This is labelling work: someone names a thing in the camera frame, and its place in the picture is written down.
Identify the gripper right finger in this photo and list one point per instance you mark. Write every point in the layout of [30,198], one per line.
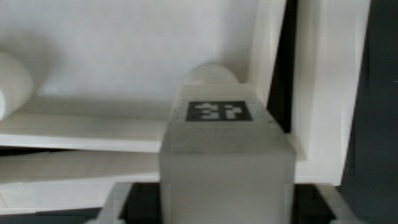
[320,207]

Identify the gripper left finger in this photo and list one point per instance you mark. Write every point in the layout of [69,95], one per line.
[131,204]

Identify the white table leg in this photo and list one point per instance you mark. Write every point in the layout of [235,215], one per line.
[16,85]
[226,156]

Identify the white square table top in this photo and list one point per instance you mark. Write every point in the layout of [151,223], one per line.
[108,50]

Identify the white front fence bar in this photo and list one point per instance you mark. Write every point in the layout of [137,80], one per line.
[62,180]

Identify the white fence bar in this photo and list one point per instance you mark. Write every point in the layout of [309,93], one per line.
[330,34]
[62,180]

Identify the white right fence bar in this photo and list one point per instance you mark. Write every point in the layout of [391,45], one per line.
[330,34]

